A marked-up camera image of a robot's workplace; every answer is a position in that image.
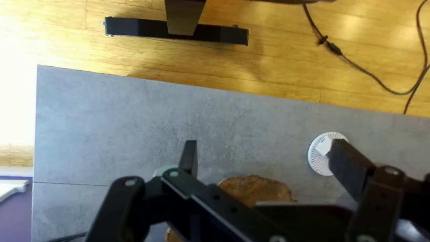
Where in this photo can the white round disc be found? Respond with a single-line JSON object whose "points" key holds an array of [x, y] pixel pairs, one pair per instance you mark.
{"points": [[318, 156]]}

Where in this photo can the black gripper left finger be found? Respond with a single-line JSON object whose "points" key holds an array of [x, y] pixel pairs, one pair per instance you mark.
{"points": [[210, 201]]}

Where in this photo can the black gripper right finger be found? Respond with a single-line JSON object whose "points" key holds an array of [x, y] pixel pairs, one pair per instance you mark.
{"points": [[353, 169]]}

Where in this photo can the black stand base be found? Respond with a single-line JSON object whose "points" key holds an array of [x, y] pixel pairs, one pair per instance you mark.
{"points": [[179, 27]]}

